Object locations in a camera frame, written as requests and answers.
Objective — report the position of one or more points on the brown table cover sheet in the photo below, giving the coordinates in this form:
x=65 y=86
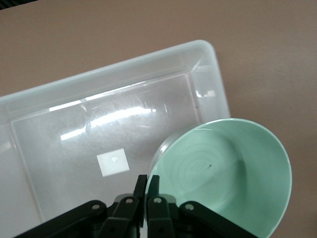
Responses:
x=74 y=37

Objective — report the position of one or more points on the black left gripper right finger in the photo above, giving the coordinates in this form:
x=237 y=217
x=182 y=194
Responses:
x=158 y=218

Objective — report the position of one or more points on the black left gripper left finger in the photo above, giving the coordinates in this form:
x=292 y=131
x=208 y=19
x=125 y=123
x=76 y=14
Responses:
x=123 y=215

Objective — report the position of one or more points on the white square sticker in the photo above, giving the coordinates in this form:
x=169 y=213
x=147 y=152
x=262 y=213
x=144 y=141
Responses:
x=113 y=162

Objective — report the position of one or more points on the mint green bowl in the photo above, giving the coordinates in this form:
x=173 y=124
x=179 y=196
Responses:
x=223 y=168

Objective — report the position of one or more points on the clear plastic storage box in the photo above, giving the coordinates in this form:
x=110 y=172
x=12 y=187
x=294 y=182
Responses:
x=99 y=119

